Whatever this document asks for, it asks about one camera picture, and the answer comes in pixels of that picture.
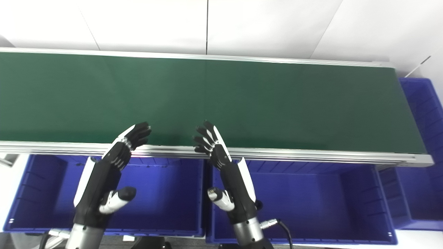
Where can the black robot body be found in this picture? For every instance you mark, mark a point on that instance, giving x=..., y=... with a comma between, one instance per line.
x=150, y=243

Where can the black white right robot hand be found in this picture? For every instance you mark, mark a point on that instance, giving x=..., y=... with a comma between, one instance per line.
x=238, y=193

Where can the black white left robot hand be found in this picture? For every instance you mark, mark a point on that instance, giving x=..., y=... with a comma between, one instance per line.
x=93, y=186

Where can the thin white rod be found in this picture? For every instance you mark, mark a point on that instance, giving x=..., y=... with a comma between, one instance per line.
x=417, y=66

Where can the green conveyor belt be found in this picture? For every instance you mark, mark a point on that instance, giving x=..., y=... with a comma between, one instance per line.
x=259, y=103
x=311, y=156

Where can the blue plastic bin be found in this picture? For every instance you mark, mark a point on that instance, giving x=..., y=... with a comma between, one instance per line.
x=311, y=204
x=422, y=193
x=162, y=197

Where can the grey conveyor leg bracket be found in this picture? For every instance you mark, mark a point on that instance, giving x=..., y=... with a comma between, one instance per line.
x=7, y=159

